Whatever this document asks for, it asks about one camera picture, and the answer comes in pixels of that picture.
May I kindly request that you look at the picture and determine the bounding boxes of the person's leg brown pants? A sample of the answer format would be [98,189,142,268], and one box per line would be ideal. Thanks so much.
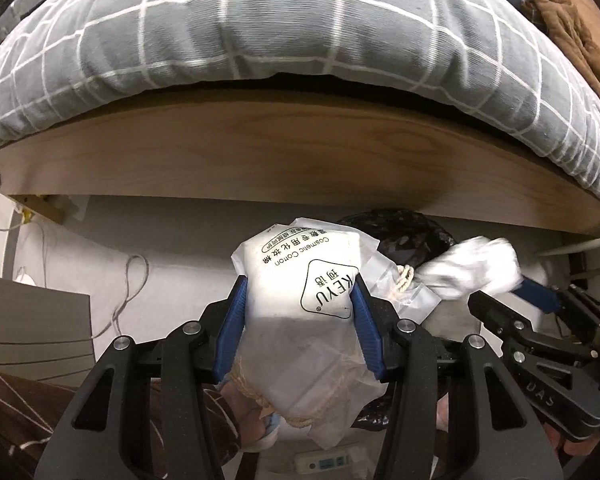
[0,369,281,480]

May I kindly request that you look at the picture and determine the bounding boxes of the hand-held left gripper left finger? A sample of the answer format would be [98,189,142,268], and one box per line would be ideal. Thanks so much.
[34,276,249,480]

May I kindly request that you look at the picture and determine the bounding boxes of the translucent drawstring cotton pad bag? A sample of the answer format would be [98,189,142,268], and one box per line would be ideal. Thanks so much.
[230,216,444,451]

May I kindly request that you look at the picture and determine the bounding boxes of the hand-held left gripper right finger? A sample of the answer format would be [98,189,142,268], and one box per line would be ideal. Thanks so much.
[349,276,567,480]

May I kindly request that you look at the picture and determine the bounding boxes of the grey cable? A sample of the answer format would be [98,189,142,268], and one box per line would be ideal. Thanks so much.
[94,254,152,343]

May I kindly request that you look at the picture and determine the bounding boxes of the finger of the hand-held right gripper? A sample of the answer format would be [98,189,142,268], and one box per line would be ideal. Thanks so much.
[466,289,538,363]
[511,278,600,348]

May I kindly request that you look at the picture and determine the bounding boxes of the blue slipper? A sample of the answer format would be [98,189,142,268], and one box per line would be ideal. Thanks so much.
[252,407,287,453]

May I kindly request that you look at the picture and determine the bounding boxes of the black waste bin with liner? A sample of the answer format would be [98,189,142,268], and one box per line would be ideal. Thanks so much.
[336,208,457,432]

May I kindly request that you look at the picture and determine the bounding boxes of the white cable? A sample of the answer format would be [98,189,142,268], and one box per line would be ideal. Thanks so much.
[0,209,51,288]

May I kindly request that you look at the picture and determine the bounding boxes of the person's right hand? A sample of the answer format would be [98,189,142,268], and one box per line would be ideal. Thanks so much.
[544,422,600,463]

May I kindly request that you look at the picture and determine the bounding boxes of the white tissue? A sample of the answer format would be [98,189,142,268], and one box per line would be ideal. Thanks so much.
[419,236,527,302]

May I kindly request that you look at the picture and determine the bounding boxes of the brown cloth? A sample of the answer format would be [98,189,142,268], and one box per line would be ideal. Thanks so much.
[522,0,600,113]

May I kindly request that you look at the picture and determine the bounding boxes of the grey cabinet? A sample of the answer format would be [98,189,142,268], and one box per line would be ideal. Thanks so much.
[0,271,100,390]

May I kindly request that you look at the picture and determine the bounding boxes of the white remote control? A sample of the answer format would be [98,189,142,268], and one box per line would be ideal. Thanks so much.
[291,446,370,477]

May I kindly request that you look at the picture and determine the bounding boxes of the wooden bed frame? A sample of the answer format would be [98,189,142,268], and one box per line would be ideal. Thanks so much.
[0,74,600,238]

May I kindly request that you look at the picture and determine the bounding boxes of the grey checked quilt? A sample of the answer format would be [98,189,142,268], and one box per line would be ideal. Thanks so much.
[0,0,600,211]

